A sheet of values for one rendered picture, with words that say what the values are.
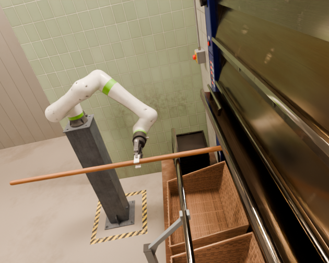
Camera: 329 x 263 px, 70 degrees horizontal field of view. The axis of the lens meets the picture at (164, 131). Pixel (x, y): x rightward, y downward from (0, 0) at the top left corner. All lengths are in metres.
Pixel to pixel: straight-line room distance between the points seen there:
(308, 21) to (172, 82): 1.93
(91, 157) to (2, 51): 2.71
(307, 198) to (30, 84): 4.18
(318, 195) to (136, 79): 2.02
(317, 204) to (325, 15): 0.43
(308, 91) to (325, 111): 0.08
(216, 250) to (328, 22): 1.24
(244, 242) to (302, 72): 1.05
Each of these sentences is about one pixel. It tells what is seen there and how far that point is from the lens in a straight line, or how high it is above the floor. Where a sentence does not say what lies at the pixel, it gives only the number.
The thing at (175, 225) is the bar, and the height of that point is 1.10.
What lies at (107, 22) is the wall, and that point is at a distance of 2.35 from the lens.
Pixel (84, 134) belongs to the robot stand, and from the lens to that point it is 2.01.
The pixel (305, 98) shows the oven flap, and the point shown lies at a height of 1.76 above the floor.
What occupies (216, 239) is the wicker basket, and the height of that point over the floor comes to 0.75.
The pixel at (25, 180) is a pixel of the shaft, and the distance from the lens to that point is 1.68.
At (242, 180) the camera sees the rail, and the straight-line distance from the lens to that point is 0.86.
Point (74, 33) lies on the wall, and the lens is 2.43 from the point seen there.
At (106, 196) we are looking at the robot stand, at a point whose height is 0.40.
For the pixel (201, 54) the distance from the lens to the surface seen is 2.04.
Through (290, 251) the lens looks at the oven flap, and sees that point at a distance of 0.76.
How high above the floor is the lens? 2.05
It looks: 32 degrees down
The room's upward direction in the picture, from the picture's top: 13 degrees counter-clockwise
